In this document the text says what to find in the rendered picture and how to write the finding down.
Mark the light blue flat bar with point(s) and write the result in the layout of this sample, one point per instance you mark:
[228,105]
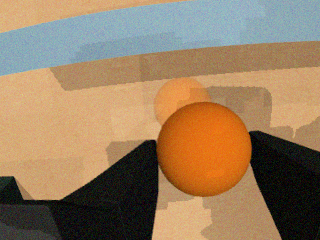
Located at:
[157,27]

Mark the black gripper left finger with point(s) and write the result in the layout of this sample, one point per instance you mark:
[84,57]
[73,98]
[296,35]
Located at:
[119,204]

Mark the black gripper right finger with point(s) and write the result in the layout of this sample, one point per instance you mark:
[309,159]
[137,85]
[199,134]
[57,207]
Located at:
[288,176]

